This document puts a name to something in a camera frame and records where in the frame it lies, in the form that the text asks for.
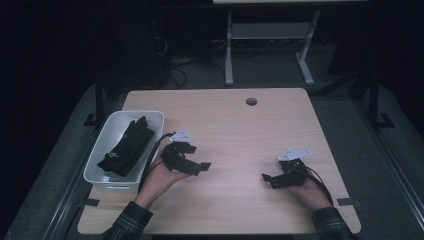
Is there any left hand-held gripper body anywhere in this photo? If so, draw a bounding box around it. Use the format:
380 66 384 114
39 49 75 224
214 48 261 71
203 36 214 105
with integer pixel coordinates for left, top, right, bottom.
160 129 195 173

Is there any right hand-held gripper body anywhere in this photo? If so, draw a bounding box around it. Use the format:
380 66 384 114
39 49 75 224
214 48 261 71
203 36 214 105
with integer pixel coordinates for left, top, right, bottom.
276 147 313 189

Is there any black glove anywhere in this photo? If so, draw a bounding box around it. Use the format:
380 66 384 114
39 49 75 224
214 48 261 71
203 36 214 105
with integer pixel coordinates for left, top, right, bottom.
114 126 156 178
96 115 150 176

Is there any white plastic bin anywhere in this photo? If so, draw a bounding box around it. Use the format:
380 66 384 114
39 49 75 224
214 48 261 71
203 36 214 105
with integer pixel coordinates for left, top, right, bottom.
83 110 166 195

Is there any person's left hand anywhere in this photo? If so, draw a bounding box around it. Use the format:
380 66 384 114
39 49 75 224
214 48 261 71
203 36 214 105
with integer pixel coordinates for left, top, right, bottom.
134 157 192 210

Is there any person's right hand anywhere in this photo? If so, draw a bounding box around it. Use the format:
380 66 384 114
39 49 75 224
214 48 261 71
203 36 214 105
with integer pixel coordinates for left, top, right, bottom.
287 177 333 212

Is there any grey tape strip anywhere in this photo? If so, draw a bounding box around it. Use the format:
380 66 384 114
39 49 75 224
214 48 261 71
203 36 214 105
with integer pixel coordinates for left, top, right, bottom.
336 197 362 208
82 197 101 208

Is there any white metal stand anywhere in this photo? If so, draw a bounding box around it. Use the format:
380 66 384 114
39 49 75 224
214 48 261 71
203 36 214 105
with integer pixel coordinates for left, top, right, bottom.
224 9 321 87

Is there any left hand-held gripper black cable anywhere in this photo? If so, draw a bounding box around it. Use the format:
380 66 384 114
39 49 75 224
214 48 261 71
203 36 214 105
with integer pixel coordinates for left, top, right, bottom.
137 132 177 193

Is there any hand-held gripper black cable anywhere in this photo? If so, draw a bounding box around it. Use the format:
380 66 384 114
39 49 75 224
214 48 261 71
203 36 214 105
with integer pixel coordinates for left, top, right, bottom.
137 132 177 193
304 165 335 207

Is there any right hand-held gripper black cable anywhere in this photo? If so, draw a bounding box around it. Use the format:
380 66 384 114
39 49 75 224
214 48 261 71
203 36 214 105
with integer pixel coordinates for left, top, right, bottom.
304 165 335 207

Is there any bundle of floor cables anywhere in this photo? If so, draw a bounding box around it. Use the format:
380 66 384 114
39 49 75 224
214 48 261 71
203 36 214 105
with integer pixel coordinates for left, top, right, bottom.
152 35 228 90

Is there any black metal post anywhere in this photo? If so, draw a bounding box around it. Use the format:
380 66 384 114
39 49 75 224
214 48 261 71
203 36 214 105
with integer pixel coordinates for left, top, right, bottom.
83 70 107 128
367 70 396 132

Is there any metal floor rail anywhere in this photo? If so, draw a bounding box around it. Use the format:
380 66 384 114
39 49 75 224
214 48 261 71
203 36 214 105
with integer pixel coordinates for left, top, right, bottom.
42 173 98 240
353 99 424 232

